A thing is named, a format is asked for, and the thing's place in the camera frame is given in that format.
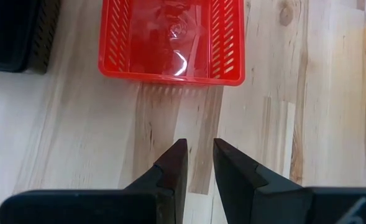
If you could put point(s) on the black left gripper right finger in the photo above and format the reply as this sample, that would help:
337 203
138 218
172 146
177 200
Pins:
241 186

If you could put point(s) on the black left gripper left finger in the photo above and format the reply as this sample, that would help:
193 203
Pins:
167 186

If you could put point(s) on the red slotted plastic basket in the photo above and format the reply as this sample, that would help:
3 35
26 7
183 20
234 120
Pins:
170 40

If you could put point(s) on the black slotted plastic basket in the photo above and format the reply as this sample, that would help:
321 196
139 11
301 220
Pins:
11 34

